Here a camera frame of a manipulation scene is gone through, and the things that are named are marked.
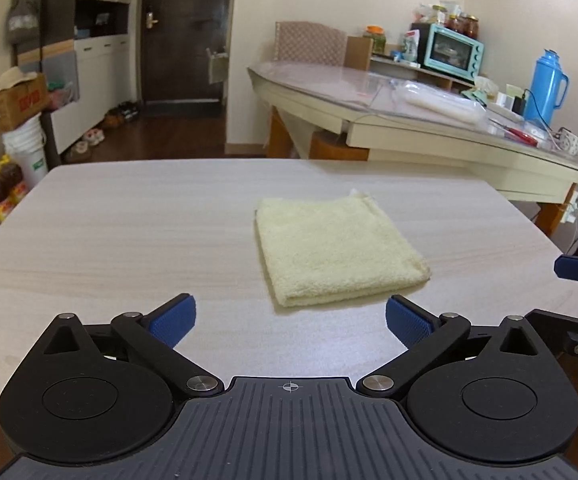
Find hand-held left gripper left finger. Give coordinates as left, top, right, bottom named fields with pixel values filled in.
left=43, top=293, right=225, bottom=397

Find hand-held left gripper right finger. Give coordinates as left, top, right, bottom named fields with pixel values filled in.
left=356, top=294, right=542, bottom=399

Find pale yellow towel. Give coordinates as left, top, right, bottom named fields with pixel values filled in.
left=255, top=189, right=433, bottom=309

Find white patterned mug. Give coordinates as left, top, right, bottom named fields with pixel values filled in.
left=551, top=127, right=578, bottom=156

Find red scissors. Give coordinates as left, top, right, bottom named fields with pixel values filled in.
left=501, top=125, right=540, bottom=147

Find bed with plastic cover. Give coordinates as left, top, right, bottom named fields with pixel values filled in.
left=246, top=60, right=578, bottom=237

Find blue thermos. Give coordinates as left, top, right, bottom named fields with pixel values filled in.
left=524, top=49, right=570, bottom=129

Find row of shoes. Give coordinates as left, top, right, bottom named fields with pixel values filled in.
left=66, top=101, right=140, bottom=161

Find clear plastic bag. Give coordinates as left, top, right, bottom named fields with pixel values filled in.
left=394, top=80, right=488, bottom=126

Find white plastic bucket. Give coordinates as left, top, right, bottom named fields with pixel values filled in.
left=2, top=115, right=50, bottom=186

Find wooden tabletop shelf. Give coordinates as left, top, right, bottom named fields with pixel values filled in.
left=369, top=55, right=478, bottom=92

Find colourful plastic bags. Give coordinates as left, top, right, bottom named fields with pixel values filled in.
left=46, top=80, right=80, bottom=111

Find teal toaster oven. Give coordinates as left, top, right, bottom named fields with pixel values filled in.
left=423, top=23, right=486, bottom=77

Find cardboard box with red print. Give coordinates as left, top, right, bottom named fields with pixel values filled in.
left=0, top=72, right=50, bottom=131

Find dark brown door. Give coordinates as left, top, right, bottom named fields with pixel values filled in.
left=142, top=0, right=235, bottom=106

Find brown wooden board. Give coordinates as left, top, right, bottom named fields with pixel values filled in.
left=346, top=35, right=374, bottom=72

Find white and red packet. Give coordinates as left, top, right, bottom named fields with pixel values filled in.
left=401, top=30, right=422, bottom=63

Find white and grey cabinet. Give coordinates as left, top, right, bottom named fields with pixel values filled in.
left=16, top=0, right=133, bottom=157

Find orange lid jar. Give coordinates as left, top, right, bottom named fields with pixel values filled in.
left=362, top=25, right=388, bottom=55

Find straw hat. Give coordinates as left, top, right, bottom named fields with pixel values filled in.
left=0, top=66, right=38, bottom=94

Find patterned chair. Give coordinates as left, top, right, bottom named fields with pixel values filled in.
left=274, top=21, right=349, bottom=67

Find grey hanging bag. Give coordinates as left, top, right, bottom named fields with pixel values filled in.
left=6, top=0, right=40, bottom=46

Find cream wall-mounted box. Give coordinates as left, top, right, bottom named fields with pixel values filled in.
left=206, top=47, right=229, bottom=86

